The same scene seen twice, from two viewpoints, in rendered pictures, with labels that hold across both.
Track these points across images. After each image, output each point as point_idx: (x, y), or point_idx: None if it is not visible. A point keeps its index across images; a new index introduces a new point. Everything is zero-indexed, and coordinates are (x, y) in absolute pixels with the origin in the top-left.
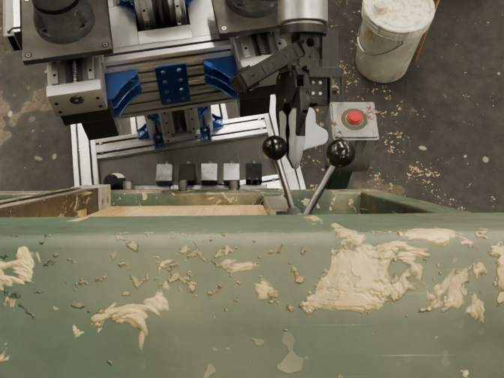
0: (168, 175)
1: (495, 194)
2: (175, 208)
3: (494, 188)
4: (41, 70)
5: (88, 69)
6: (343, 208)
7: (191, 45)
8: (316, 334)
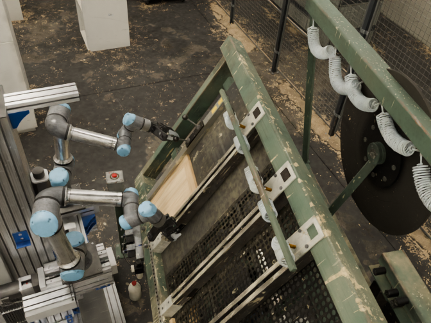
0: (132, 245)
1: (92, 189)
2: None
3: (88, 189)
4: None
5: (101, 253)
6: (148, 181)
7: (81, 226)
8: (249, 66)
